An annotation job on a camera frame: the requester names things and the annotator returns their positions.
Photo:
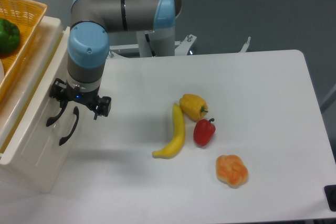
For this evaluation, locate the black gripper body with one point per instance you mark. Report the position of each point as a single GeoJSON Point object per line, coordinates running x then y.
{"type": "Point", "coordinates": [83, 93]}

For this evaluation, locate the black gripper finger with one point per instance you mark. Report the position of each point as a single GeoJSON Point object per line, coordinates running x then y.
{"type": "Point", "coordinates": [58, 91]}
{"type": "Point", "coordinates": [100, 106]}

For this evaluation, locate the black top drawer handle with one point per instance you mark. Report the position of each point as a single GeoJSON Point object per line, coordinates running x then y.
{"type": "Point", "coordinates": [53, 119]}

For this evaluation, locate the black drawer handle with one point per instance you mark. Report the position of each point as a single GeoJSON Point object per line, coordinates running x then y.
{"type": "Point", "coordinates": [70, 126]}
{"type": "Point", "coordinates": [53, 119]}

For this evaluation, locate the white drawer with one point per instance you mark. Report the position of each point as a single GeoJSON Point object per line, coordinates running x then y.
{"type": "Point", "coordinates": [40, 101]}
{"type": "Point", "coordinates": [39, 158]}

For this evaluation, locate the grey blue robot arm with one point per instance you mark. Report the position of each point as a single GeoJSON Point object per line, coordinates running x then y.
{"type": "Point", "coordinates": [88, 44]}

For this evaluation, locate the white drawer cabinet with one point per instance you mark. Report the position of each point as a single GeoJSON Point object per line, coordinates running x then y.
{"type": "Point", "coordinates": [44, 46]}

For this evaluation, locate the green bell pepper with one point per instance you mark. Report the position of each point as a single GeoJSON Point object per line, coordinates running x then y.
{"type": "Point", "coordinates": [10, 36]}

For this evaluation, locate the yellow banana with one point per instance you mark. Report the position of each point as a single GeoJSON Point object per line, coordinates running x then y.
{"type": "Point", "coordinates": [178, 139]}

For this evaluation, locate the yellow woven basket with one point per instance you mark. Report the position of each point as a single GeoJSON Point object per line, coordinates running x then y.
{"type": "Point", "coordinates": [19, 23]}

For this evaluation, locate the yellow bell pepper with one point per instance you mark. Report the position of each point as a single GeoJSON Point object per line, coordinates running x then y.
{"type": "Point", "coordinates": [193, 106]}

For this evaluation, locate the red bell pepper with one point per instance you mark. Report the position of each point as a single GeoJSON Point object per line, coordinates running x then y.
{"type": "Point", "coordinates": [204, 131]}

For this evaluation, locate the orange knotted bread roll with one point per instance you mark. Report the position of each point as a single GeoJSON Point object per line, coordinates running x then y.
{"type": "Point", "coordinates": [231, 170]}

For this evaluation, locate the black device at table edge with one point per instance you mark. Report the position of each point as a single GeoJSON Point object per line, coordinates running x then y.
{"type": "Point", "coordinates": [330, 193]}

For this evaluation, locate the black bottom drawer handle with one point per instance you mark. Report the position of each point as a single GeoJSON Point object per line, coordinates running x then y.
{"type": "Point", "coordinates": [70, 126]}

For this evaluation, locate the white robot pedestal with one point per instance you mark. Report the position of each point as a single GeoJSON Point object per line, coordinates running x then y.
{"type": "Point", "coordinates": [156, 43]}

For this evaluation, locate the white metal base frame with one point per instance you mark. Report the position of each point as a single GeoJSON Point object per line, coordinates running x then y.
{"type": "Point", "coordinates": [182, 47]}

